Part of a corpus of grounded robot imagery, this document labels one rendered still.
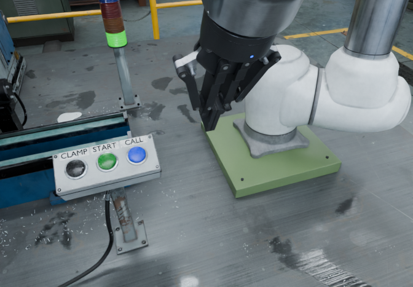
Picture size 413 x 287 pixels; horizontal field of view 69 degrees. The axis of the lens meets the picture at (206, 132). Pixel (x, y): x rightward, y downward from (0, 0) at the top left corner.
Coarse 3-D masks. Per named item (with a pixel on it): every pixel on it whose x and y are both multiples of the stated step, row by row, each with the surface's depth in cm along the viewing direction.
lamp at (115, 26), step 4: (104, 20) 89; (108, 20) 89; (112, 20) 89; (116, 20) 89; (120, 20) 91; (104, 24) 90; (108, 24) 90; (112, 24) 90; (116, 24) 90; (120, 24) 91; (108, 28) 90; (112, 28) 90; (116, 28) 91; (120, 28) 92; (124, 28) 94; (108, 32) 91; (112, 32) 91; (116, 32) 91; (120, 32) 92
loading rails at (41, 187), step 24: (72, 120) 82; (96, 120) 84; (120, 120) 84; (0, 144) 76; (24, 144) 78; (48, 144) 80; (72, 144) 82; (96, 144) 76; (0, 168) 68; (24, 168) 70; (48, 168) 72; (0, 192) 72; (24, 192) 74; (48, 192) 77
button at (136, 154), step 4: (132, 148) 52; (136, 148) 52; (140, 148) 52; (128, 152) 51; (132, 152) 51; (136, 152) 51; (140, 152) 51; (144, 152) 52; (128, 156) 51; (132, 156) 51; (136, 156) 51; (140, 156) 51; (144, 156) 51; (132, 160) 51; (136, 160) 51; (140, 160) 51
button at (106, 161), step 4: (108, 152) 51; (100, 156) 50; (104, 156) 50; (108, 156) 50; (112, 156) 50; (100, 160) 50; (104, 160) 50; (108, 160) 50; (112, 160) 50; (116, 160) 51; (100, 164) 50; (104, 164) 50; (108, 164) 50; (112, 164) 50; (104, 168) 49; (108, 168) 50
